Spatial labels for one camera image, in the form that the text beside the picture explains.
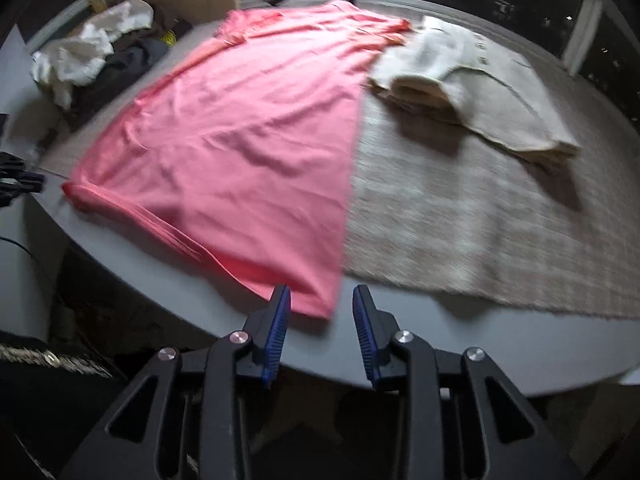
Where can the beige folded garment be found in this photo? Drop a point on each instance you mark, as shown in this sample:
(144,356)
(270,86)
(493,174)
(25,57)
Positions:
(520,110)

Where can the person's black embroidered clothing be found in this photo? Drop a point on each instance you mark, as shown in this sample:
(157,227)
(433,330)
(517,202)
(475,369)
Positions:
(30,410)

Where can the black yellow striped garment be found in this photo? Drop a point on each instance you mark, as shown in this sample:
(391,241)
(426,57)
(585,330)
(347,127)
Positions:
(169,37)

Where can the cream folded garment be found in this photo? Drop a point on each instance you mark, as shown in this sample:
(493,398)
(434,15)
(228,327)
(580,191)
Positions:
(430,60)

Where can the dark grey garment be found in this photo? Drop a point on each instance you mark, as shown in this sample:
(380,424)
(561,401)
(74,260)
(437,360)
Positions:
(125,65)

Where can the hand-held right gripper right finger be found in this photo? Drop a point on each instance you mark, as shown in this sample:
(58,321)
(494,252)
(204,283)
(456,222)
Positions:
(362,330)

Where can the white window frame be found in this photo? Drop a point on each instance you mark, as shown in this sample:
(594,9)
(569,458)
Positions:
(65,12)

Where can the white shirt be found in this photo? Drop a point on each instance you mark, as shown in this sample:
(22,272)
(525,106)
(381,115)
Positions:
(75,55)

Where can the beige plaid blanket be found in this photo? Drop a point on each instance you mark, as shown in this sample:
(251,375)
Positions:
(475,220)

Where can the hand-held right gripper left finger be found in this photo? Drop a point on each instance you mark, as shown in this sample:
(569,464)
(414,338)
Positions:
(277,330)

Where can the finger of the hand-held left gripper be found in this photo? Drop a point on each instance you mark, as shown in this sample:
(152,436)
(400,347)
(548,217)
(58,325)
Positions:
(20,187)
(10,164)

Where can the pink shirt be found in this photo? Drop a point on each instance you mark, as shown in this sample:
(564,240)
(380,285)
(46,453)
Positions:
(240,150)

